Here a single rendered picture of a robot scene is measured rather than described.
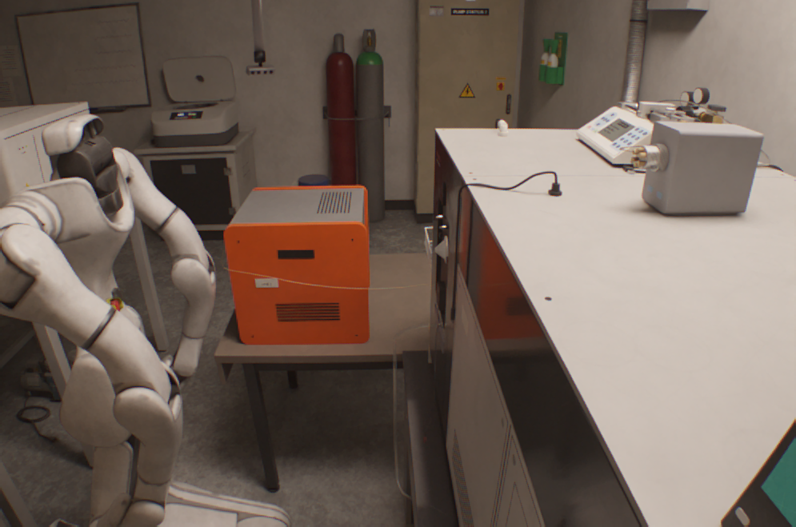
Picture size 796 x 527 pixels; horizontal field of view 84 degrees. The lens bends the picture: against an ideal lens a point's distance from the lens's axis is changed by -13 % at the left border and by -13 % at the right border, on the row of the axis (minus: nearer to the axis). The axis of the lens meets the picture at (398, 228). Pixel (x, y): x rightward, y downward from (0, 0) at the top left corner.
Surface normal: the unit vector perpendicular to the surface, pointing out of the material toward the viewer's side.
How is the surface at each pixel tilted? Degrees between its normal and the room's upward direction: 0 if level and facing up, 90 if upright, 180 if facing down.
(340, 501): 0
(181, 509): 23
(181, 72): 105
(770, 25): 90
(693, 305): 0
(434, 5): 88
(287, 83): 90
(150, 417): 93
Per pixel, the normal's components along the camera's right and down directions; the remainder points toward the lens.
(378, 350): 0.00, -0.92
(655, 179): -1.00, 0.02
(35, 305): 0.26, 0.43
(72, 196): 0.58, 0.28
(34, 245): 0.77, -0.62
